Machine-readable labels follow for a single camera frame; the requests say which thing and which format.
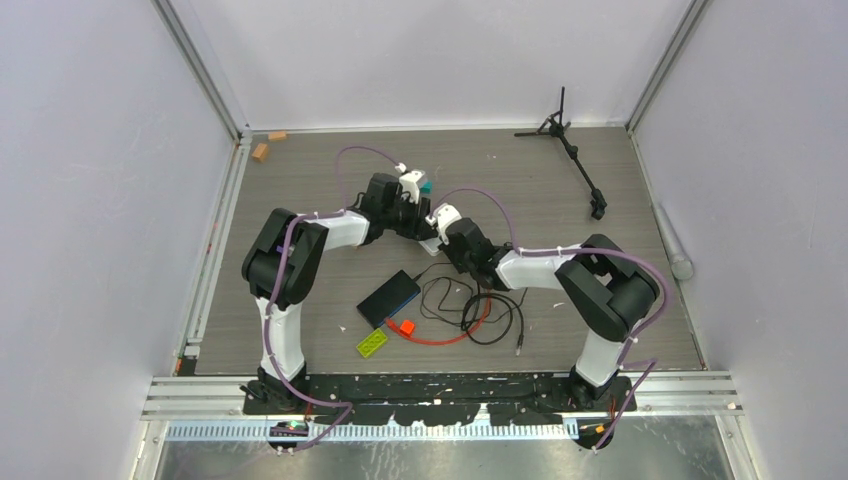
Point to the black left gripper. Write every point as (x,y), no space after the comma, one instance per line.
(419,230)

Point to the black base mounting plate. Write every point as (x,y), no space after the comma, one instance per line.
(439,399)

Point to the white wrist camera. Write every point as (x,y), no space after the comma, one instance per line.
(442,218)
(411,181)

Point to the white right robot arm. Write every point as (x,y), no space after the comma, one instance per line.
(611,290)

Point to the white box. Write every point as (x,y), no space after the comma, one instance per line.
(431,246)

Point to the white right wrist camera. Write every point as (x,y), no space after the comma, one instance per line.
(442,218)

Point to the green lego brick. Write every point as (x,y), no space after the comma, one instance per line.
(372,343)

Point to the orange-red cube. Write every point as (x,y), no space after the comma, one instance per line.
(407,328)

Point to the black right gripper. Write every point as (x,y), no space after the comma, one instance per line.
(448,248)

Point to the black network switch box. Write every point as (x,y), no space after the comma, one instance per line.
(388,299)

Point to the black power adapter with cord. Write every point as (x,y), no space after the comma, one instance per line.
(459,303)

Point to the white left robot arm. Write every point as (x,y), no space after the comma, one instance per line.
(283,262)

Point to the black tripod stand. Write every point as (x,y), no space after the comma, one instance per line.
(555,126)

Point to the grey cylinder by wall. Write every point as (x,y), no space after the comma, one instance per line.
(681,266)

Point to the orange block near corner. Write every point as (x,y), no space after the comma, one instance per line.
(260,152)

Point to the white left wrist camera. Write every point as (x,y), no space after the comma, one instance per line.
(411,181)

